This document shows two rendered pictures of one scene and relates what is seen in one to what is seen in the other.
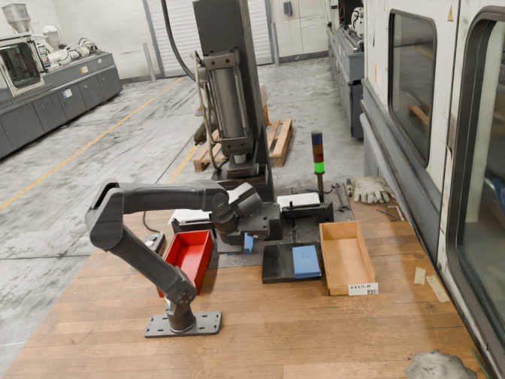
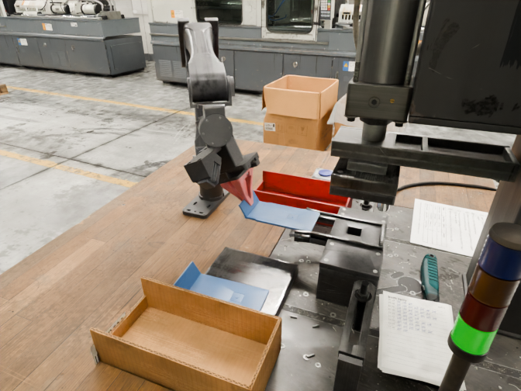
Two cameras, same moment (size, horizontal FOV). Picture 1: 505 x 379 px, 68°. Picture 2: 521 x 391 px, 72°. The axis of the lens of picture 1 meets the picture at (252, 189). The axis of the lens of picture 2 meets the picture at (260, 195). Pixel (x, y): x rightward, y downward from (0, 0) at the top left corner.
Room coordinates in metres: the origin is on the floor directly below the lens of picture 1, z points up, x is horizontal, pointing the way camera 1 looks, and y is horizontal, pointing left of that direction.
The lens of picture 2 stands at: (1.05, -0.57, 1.39)
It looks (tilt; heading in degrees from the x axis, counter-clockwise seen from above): 29 degrees down; 103
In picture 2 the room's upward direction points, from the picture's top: straight up
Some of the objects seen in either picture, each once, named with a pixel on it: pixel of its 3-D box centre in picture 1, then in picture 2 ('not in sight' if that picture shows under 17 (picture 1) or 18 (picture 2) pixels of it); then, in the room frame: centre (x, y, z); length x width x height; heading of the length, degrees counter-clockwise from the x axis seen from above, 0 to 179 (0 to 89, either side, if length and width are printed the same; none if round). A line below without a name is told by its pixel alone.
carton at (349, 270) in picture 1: (346, 256); (188, 343); (0.86, -0.23, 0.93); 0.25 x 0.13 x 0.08; 171
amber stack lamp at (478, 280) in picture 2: (317, 147); (494, 281); (1.21, -0.25, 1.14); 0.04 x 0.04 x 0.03
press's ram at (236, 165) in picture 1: (236, 140); (425, 114); (1.18, 0.03, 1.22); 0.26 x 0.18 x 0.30; 171
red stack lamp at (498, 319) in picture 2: (318, 156); (483, 306); (1.21, -0.25, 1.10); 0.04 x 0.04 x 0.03
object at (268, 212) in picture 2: (240, 238); (279, 209); (0.95, 0.06, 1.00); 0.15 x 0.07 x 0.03; 171
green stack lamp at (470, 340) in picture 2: (319, 165); (474, 329); (1.21, -0.25, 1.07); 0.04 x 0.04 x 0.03
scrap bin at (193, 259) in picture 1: (186, 261); (300, 197); (0.97, 0.24, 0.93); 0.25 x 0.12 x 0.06; 171
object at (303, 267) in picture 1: (305, 259); (221, 288); (0.88, -0.12, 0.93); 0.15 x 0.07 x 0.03; 174
